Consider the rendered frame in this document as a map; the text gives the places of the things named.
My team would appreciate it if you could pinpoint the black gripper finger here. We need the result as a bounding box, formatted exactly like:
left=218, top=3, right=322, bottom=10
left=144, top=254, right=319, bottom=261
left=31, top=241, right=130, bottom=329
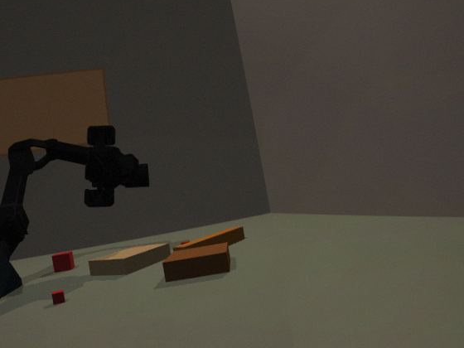
left=85, top=153, right=113, bottom=180
left=85, top=146, right=113, bottom=160

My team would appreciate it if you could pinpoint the orange bar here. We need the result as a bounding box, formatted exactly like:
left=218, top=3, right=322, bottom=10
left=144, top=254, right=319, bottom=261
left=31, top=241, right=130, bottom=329
left=173, top=227, right=245, bottom=251

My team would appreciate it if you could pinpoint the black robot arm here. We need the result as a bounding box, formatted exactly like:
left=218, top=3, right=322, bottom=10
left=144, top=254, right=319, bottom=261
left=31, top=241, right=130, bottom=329
left=0, top=138, right=149, bottom=261

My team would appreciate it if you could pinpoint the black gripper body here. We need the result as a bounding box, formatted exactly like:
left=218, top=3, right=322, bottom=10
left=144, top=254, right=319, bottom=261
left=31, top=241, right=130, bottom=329
left=84, top=125, right=118, bottom=207

